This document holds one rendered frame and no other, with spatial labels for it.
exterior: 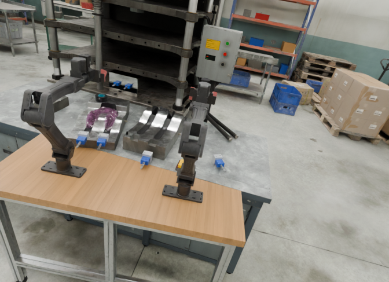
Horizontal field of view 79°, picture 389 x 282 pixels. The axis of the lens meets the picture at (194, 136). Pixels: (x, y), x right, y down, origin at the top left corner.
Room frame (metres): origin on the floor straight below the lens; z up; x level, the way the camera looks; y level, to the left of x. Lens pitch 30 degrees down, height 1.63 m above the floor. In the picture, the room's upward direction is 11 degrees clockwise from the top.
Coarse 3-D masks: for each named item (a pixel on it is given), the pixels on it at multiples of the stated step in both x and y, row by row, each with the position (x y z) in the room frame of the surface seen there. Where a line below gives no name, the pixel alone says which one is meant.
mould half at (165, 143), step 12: (144, 120) 1.37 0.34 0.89; (156, 120) 1.38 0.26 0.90; (180, 120) 1.41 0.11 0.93; (132, 132) 1.21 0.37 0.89; (156, 132) 1.27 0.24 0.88; (168, 132) 1.30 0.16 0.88; (180, 132) 1.44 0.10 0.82; (132, 144) 1.14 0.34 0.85; (144, 144) 1.13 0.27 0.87; (168, 144) 1.17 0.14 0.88; (156, 156) 1.12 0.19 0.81
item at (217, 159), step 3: (213, 156) 1.19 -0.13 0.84; (216, 156) 1.18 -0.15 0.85; (219, 156) 1.18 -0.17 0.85; (213, 159) 1.18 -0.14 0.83; (216, 159) 1.17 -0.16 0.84; (219, 159) 1.17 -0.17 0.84; (213, 162) 1.17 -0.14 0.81; (216, 162) 1.14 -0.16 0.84; (219, 162) 1.14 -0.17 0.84; (222, 162) 1.15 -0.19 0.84; (216, 165) 1.14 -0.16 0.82; (219, 165) 1.13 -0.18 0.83; (222, 165) 1.14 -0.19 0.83; (222, 168) 1.11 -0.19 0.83; (225, 171) 1.09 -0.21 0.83
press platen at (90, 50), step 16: (80, 48) 2.30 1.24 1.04; (112, 48) 2.55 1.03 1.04; (128, 48) 2.69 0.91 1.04; (112, 64) 2.02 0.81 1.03; (128, 64) 2.07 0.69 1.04; (144, 64) 2.17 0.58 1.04; (160, 64) 2.28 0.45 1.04; (176, 64) 2.39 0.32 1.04; (192, 64) 2.52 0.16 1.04; (176, 80) 1.88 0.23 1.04
